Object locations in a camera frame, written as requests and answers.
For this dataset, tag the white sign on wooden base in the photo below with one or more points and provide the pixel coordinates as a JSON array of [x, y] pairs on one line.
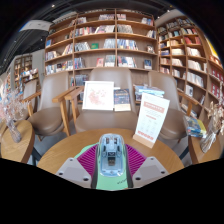
[[151, 116]]

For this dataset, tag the pile of colourful books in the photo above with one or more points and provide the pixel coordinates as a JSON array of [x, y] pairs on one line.
[[195, 126]]

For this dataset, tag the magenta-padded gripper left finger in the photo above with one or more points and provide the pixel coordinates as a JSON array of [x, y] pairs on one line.
[[75, 170]]

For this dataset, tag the translucent blue computer mouse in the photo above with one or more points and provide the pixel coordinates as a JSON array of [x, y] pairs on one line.
[[111, 153]]

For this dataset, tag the stack of light blue books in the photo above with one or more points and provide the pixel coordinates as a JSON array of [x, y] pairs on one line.
[[148, 90]]

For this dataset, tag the wide wooden bookshelf with books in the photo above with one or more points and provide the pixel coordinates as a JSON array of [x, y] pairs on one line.
[[100, 40]]

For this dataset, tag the round wooden side table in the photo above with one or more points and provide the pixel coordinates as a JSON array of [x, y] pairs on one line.
[[206, 155], [16, 146]]

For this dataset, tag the green cloud-shaped mouse pad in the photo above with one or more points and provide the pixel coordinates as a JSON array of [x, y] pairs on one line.
[[110, 183]]

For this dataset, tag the angled wooden bookshelf with books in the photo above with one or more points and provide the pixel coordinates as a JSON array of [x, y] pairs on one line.
[[186, 53]]

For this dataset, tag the dark blue book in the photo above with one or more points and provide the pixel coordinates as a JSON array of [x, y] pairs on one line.
[[122, 98]]

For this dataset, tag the white hanging ceiling panel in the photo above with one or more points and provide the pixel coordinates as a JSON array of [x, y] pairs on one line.
[[35, 25]]

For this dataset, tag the white framed floral picture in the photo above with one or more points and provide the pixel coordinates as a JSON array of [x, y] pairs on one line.
[[98, 96]]

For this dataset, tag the glass vase with dried flowers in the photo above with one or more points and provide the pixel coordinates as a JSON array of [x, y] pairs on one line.
[[208, 140], [14, 131]]

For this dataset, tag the brown padded wooden armchair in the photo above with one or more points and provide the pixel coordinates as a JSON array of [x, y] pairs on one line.
[[46, 120], [166, 126], [103, 120]]

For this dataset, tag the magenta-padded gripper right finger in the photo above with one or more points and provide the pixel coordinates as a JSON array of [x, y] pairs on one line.
[[150, 170]]

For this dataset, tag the distant small wooden bookshelf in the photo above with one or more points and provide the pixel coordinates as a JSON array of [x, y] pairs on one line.
[[25, 68]]

